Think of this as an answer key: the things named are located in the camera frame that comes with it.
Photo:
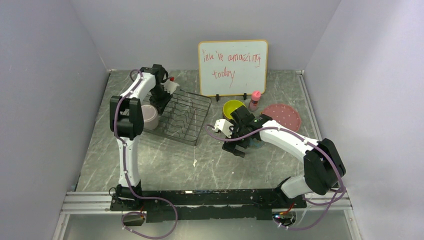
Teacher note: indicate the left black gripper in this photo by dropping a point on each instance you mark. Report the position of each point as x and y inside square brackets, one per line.
[160, 105]

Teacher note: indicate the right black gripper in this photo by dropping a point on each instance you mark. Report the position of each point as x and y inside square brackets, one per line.
[229, 145]

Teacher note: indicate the grey lilac mug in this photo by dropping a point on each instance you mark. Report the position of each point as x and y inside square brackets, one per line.
[150, 117]

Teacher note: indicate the yellow-green bowl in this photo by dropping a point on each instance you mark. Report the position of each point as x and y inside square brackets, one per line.
[229, 107]

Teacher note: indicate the pink polka dot plate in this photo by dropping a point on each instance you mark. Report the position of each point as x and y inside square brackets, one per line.
[285, 115]

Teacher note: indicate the blue butterfly mug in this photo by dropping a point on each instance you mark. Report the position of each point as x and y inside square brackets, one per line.
[254, 143]

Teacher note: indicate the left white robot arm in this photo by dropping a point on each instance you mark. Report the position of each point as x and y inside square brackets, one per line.
[127, 123]

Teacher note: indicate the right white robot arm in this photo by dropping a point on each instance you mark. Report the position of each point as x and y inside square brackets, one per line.
[322, 164]

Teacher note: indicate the small pink bottle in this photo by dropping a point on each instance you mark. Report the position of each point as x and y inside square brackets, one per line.
[254, 100]

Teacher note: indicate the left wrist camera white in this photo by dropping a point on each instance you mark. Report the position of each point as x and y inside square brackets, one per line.
[170, 86]

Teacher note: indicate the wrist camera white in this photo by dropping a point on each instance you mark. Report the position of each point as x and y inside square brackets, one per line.
[223, 126]
[170, 86]

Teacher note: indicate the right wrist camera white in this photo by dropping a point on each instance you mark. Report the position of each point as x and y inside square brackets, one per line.
[223, 126]

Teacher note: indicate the grey wire dish rack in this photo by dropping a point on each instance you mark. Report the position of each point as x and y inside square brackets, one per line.
[183, 117]

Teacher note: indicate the black base frame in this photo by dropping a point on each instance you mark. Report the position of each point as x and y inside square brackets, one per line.
[169, 205]

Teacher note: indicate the whiteboard with yellow frame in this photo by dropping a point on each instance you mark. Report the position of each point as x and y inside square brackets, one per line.
[232, 67]

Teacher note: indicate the aluminium rail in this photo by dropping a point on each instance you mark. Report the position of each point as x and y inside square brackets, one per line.
[88, 203]

